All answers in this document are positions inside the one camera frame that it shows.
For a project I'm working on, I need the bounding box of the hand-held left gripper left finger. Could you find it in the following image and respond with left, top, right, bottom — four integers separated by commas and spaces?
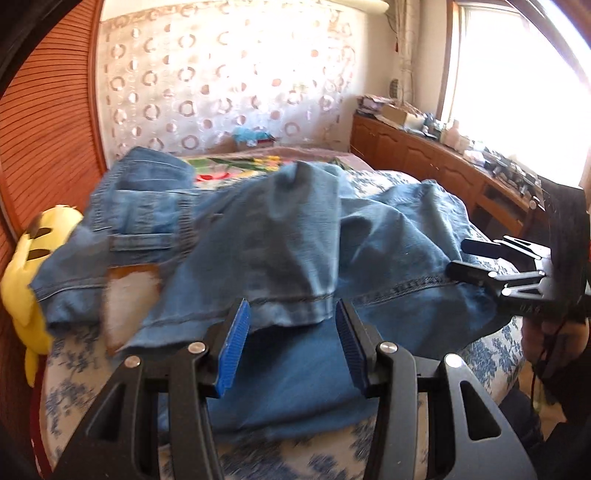
48, 298, 252, 480

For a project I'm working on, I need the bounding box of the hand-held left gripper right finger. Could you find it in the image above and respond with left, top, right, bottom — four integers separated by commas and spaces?
335, 300, 539, 480

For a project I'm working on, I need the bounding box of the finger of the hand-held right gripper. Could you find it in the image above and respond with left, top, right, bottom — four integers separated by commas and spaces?
462, 236, 553, 267
445, 261, 548, 296

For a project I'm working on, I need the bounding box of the person's right hand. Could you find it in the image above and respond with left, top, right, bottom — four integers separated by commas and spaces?
524, 318, 590, 377

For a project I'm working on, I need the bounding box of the low wooden cabinet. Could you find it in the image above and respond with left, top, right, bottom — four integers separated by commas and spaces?
351, 113, 543, 241

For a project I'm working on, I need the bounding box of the white blue floral bed sheet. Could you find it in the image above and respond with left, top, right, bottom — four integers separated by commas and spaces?
37, 168, 527, 480

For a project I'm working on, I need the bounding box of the window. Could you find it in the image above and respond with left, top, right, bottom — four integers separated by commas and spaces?
438, 0, 591, 185

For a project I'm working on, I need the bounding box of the open cardboard box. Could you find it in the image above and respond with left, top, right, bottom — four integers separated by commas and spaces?
379, 105, 411, 127

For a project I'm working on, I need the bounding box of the colourful flower blanket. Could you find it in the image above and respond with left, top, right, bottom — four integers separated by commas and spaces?
178, 147, 370, 183

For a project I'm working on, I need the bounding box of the stack of papers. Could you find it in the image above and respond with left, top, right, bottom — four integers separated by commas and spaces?
358, 95, 393, 116

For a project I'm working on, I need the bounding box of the yellow plush toy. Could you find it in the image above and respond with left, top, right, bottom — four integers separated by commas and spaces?
0, 205, 84, 386

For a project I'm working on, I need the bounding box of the light blue bag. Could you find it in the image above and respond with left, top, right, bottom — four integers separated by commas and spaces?
233, 127, 273, 142

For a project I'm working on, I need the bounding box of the sheer circle pattern curtain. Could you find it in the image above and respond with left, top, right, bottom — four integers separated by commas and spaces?
99, 7, 358, 160

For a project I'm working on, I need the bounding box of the wooden louvred wardrobe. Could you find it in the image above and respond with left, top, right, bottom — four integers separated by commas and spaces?
0, 0, 109, 287

